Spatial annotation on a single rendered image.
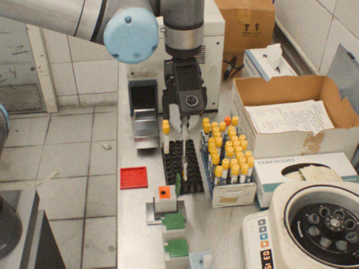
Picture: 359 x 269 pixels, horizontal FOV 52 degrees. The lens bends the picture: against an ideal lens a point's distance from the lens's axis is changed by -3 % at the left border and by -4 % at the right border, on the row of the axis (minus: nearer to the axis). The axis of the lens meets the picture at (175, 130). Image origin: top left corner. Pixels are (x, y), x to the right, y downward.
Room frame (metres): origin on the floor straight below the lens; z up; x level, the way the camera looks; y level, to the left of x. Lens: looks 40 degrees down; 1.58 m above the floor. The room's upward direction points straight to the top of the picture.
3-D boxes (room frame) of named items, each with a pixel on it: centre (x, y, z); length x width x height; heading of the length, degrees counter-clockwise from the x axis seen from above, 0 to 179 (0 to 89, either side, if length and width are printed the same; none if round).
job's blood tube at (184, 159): (0.64, -0.02, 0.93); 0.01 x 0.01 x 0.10; 7
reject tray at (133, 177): (0.66, 0.10, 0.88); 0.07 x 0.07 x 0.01; 6
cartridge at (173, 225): (0.48, 0.00, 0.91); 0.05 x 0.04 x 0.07; 96
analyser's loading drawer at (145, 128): (0.86, 0.09, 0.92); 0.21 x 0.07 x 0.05; 6
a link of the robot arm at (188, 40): (0.66, -0.01, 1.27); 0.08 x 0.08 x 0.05
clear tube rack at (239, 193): (0.68, -0.13, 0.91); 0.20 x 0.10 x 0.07; 6
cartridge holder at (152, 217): (0.55, 0.02, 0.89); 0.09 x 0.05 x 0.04; 95
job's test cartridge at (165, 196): (0.55, 0.02, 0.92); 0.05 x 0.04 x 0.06; 95
